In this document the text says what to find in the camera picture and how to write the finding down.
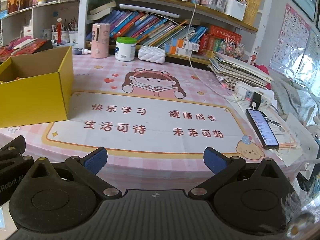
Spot yellow cardboard box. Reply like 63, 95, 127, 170
0, 47, 74, 128

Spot white jar green lid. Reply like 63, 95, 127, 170
115, 37, 137, 62

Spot white power strip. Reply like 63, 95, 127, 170
234, 82, 273, 110

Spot red boxed book set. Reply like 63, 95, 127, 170
197, 25, 242, 55

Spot white charging cable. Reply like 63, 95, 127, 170
187, 0, 241, 98

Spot black smartphone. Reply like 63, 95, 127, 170
245, 108, 279, 150

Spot wooden bookshelf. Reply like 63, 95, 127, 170
78, 0, 272, 56

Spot white pen holder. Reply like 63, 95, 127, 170
52, 31, 78, 46

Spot white quilted purse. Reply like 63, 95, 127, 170
138, 46, 166, 64

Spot orange white medicine box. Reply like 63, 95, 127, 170
164, 38, 200, 57

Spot black electronic keyboard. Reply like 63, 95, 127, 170
1, 38, 53, 61

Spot stack of papers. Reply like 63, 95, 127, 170
208, 53, 273, 90

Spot red paper packets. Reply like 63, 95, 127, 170
8, 38, 37, 49

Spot white cubby shelf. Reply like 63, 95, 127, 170
1, 0, 79, 46

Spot pink cylindrical humidifier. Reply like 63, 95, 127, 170
91, 23, 111, 59

